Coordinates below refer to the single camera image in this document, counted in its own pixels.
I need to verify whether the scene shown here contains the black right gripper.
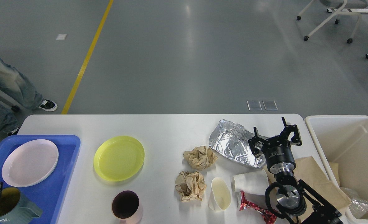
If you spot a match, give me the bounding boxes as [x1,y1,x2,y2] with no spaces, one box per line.
[248,117,302,174]

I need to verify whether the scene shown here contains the teal mug yellow inside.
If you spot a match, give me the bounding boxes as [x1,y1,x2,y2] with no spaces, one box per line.
[0,187,43,224]

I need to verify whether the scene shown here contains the pink cup dark inside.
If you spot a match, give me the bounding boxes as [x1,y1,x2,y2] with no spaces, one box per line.
[111,190,143,224]

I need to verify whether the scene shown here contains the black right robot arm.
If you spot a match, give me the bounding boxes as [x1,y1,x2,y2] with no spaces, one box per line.
[248,117,342,224]

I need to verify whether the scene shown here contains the right floor socket plate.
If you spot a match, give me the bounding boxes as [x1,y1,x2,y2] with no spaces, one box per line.
[263,100,278,110]

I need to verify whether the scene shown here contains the floor socket plate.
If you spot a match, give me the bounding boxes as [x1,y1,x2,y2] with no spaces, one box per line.
[263,100,278,110]
[247,100,263,111]

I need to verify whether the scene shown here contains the left floor socket plate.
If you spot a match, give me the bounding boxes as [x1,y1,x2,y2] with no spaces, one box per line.
[247,100,263,111]

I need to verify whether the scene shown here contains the white paper cup lying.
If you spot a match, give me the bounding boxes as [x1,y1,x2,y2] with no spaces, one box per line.
[232,169,269,195]

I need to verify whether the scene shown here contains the white pink plate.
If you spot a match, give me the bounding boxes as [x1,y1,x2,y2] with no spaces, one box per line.
[1,139,59,187]

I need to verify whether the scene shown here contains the brown paper bag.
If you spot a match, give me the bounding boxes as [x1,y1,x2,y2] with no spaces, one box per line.
[263,156,352,223]

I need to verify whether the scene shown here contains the crumpled aluminium foil tray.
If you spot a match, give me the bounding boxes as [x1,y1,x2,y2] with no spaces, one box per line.
[209,119,265,168]

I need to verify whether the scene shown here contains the blue plastic tray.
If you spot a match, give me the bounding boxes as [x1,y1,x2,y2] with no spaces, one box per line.
[0,135,81,224]

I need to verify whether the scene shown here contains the brown paper in bin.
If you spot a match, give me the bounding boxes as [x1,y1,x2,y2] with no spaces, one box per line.
[328,162,341,187]

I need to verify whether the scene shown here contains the person in jeans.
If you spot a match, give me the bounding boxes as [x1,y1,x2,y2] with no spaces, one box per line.
[0,57,58,136]

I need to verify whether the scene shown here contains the red foil wrapper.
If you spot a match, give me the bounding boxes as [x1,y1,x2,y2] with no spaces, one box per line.
[237,190,277,224]

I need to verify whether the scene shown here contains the crumpled brown paper upper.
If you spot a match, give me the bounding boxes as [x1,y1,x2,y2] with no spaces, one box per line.
[183,146,218,170]

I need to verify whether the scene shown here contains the crumpled brown paper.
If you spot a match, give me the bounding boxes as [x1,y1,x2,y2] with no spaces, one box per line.
[183,146,218,170]
[175,171,207,202]

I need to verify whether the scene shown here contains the cream paper cup open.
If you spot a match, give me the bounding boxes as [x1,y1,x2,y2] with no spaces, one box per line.
[208,177,231,212]

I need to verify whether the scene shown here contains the white waste bin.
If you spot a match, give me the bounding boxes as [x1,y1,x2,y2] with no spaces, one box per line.
[305,115,368,224]

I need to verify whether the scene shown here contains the crumpled brown paper lower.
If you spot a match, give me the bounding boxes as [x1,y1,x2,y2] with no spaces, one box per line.
[175,171,207,202]

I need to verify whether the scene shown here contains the foil scrap in bin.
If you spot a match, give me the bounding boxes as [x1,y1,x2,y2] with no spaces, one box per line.
[340,187,368,219]

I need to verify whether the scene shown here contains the yellow plastic plate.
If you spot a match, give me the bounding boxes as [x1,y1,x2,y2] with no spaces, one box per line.
[93,136,145,182]

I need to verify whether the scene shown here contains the white rolling chair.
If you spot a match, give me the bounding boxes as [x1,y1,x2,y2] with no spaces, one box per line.
[303,0,368,44]

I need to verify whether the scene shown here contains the white paper on floor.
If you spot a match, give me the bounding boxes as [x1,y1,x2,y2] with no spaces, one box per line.
[55,34,67,40]

